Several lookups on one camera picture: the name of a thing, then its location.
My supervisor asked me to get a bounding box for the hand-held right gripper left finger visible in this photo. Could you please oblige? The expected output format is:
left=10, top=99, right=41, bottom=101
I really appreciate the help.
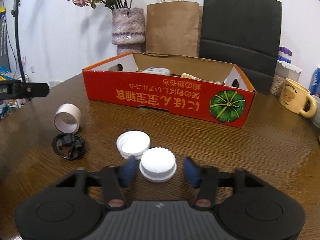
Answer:
left=57, top=157, right=139, bottom=209

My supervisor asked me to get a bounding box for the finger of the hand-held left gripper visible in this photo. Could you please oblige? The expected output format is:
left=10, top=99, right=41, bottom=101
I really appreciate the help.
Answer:
left=11, top=82, right=50, bottom=98

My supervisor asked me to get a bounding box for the cream plastic bottle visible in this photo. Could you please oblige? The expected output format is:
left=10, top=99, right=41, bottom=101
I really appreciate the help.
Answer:
left=180, top=73, right=202, bottom=81

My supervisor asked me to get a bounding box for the purple marbled ceramic vase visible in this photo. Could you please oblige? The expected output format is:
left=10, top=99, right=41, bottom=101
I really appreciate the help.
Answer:
left=111, top=7, right=146, bottom=55

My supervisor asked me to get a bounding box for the brown paper bag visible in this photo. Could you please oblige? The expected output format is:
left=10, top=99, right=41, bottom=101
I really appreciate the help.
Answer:
left=146, top=0, right=203, bottom=58

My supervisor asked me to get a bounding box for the white open screw cap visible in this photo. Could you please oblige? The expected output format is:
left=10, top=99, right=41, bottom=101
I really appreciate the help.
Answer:
left=116, top=131, right=151, bottom=159

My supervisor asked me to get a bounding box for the orange cardboard box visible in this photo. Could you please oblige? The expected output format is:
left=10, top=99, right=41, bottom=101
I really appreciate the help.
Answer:
left=82, top=52, right=257, bottom=129

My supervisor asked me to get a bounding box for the coiled black cable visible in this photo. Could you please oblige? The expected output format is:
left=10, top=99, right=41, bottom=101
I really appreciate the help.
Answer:
left=52, top=133, right=85, bottom=160

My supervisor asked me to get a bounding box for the white labelled jar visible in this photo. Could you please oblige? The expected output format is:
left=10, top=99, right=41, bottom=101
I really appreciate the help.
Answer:
left=141, top=67, right=172, bottom=76

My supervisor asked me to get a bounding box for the purple lidded jar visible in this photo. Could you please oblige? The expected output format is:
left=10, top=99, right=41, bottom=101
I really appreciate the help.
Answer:
left=277, top=46, right=293, bottom=63

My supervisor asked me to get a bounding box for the white tape roll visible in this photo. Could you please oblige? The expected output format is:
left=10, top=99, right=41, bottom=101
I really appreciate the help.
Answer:
left=54, top=103, right=82, bottom=133

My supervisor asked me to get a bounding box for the yellow bear mug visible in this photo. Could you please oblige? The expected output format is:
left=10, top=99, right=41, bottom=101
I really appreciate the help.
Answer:
left=279, top=78, right=317, bottom=118

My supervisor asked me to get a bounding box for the black stand pole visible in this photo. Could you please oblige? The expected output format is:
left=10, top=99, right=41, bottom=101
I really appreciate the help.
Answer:
left=11, top=0, right=28, bottom=83

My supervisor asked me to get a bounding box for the white ribbed bottle cap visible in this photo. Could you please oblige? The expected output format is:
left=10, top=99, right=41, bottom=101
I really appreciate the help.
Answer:
left=139, top=147, right=177, bottom=182

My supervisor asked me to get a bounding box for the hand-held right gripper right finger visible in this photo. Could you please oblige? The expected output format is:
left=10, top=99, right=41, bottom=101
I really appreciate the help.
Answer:
left=183, top=156, right=263, bottom=209

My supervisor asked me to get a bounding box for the black paper bag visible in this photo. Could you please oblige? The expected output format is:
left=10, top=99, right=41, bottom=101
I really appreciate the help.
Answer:
left=199, top=0, right=282, bottom=95

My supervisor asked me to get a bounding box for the clear container with white lid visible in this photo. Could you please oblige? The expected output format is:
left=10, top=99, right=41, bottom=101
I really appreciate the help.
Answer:
left=271, top=60, right=302, bottom=97

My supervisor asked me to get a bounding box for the pale green cup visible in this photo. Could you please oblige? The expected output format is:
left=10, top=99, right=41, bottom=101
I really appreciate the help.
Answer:
left=310, top=97, right=320, bottom=130

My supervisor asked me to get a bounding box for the blue packet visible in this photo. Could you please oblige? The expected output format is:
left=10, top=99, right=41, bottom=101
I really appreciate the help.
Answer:
left=309, top=67, right=320, bottom=98

